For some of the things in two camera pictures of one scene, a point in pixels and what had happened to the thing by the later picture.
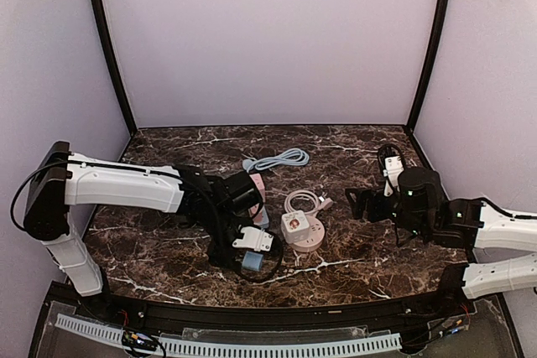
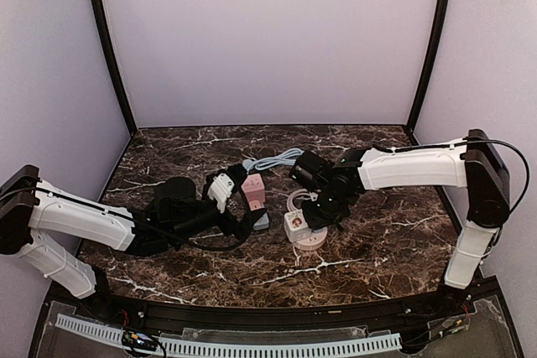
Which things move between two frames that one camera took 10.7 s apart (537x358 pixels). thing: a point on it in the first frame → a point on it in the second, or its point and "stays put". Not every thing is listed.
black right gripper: x=367 y=203 → x=318 y=215
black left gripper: x=224 y=249 → x=234 y=205
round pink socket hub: x=316 y=236 stays put
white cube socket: x=294 y=226 stays put
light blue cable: x=289 y=157 stays put
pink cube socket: x=258 y=180 stays put
